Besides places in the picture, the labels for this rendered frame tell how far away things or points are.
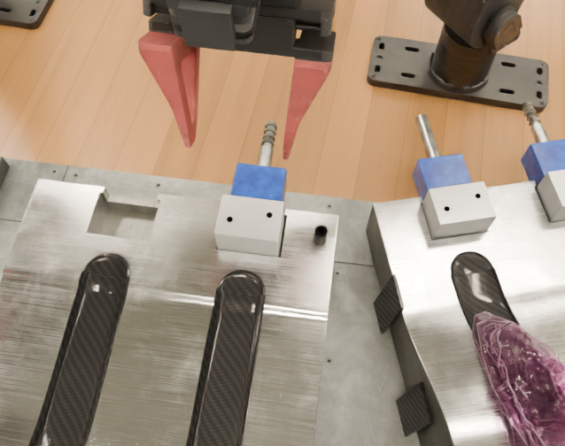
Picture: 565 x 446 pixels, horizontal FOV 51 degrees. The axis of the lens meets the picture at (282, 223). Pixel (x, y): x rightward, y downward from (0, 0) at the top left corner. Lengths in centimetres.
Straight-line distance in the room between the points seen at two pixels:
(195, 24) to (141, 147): 41
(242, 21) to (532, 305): 36
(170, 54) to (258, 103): 34
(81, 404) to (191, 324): 10
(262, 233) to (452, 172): 20
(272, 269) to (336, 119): 25
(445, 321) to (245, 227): 18
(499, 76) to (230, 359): 45
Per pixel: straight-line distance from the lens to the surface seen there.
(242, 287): 47
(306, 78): 33
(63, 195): 54
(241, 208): 47
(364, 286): 57
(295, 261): 47
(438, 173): 56
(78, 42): 78
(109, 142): 67
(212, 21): 26
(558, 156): 60
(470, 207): 53
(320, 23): 33
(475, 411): 46
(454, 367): 48
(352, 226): 59
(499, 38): 62
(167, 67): 35
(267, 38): 33
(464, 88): 69
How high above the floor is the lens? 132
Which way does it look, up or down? 62 degrees down
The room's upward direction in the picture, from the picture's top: straight up
